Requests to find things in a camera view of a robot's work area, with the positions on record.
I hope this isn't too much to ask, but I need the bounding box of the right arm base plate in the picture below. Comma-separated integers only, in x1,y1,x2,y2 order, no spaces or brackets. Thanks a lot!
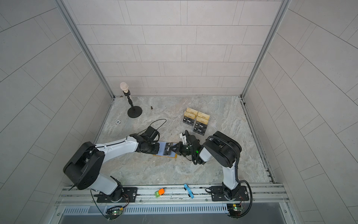
206,185,250,202

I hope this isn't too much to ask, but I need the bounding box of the aluminium front rail frame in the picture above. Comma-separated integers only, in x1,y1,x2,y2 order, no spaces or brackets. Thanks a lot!
55,183,289,215

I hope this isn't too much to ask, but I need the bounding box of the black VIP card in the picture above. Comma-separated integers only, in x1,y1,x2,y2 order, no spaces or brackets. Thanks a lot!
195,121,207,130
193,127,206,136
163,142,172,156
183,116,195,126

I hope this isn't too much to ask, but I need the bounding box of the gold VIP card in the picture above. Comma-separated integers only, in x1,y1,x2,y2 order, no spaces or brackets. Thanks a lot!
184,111,196,120
197,112,210,120
186,107,198,115
196,116,208,125

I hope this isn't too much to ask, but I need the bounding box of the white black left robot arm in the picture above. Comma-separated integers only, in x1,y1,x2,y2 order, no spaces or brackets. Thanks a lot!
63,126,160,196

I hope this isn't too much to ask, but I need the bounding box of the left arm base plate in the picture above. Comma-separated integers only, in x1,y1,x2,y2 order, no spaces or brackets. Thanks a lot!
94,187,138,203

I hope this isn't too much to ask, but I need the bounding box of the black microphone stand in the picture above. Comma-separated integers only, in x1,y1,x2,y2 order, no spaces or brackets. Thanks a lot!
120,82,143,118

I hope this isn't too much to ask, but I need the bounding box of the clear acrylic card display stand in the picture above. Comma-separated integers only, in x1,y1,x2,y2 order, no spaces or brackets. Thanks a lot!
182,107,211,136

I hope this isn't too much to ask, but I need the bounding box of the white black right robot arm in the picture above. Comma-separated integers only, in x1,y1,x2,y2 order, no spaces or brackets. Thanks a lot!
169,131,242,200

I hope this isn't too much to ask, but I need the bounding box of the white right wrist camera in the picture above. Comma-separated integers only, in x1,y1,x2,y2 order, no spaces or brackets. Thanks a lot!
180,133,187,145

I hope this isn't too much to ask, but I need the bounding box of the green circuit board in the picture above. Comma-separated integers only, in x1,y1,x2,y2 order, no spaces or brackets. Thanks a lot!
227,203,243,217
106,206,124,220

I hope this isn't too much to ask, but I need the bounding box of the green orange connector block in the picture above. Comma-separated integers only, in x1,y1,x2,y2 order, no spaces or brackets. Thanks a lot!
155,188,165,198

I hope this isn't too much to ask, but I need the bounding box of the right green circuit board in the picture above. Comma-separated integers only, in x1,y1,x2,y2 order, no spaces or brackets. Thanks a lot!
227,203,243,217

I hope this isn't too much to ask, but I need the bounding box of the yellow leather card holder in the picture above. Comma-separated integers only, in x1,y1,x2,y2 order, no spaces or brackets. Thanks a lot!
155,141,178,158

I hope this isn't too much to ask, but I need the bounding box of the left green circuit board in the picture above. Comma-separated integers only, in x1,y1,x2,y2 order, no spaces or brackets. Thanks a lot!
106,206,124,220

